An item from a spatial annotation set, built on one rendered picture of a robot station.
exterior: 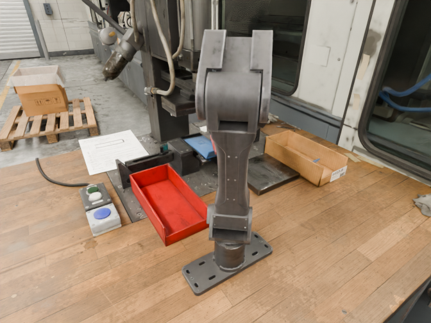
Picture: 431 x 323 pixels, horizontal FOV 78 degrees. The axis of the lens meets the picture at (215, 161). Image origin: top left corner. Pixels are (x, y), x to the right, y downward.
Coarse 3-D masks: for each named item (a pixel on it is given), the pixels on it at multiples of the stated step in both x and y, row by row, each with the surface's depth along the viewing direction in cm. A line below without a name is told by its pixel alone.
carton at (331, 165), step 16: (272, 144) 93; (288, 144) 103; (304, 144) 96; (320, 144) 90; (288, 160) 89; (304, 160) 83; (320, 160) 92; (336, 160) 86; (304, 176) 84; (320, 176) 79; (336, 176) 84
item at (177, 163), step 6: (174, 156) 86; (180, 156) 82; (186, 156) 83; (192, 156) 84; (216, 156) 91; (174, 162) 88; (180, 162) 83; (186, 162) 84; (192, 162) 85; (198, 162) 87; (216, 162) 92; (174, 168) 90; (180, 168) 85; (186, 168) 85; (192, 168) 86; (198, 168) 88; (180, 174) 86; (186, 174) 86
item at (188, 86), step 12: (168, 72) 93; (180, 72) 95; (180, 84) 82; (192, 84) 76; (168, 96) 80; (180, 96) 80; (192, 96) 77; (168, 108) 78; (180, 108) 75; (192, 108) 77
